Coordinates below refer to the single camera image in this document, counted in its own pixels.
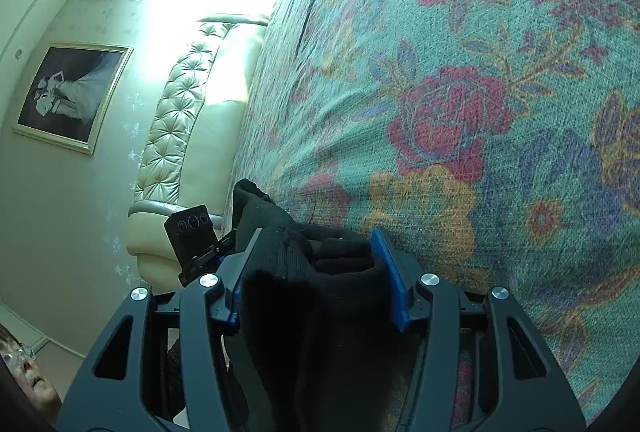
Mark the floral bed blanket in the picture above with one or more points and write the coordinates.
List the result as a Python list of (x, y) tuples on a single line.
[(450, 61)]

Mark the person's head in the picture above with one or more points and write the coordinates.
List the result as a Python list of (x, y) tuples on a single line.
[(35, 387)]

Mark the eyeglasses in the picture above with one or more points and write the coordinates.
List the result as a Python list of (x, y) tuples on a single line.
[(17, 357)]

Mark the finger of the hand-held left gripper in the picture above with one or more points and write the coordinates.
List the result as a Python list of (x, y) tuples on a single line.
[(227, 246)]

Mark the recessed ceiling light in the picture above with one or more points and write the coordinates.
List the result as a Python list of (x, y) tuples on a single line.
[(18, 54)]

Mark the cream tufted headboard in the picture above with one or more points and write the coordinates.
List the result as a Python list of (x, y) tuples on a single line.
[(170, 136)]

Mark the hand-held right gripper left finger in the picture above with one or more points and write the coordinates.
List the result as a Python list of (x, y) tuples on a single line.
[(232, 307)]

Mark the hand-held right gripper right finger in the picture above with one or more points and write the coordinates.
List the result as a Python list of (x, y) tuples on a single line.
[(391, 284)]

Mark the black pants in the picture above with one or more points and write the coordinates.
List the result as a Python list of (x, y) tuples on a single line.
[(325, 337)]

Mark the framed wall photograph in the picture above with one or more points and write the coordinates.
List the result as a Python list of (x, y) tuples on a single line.
[(70, 94)]

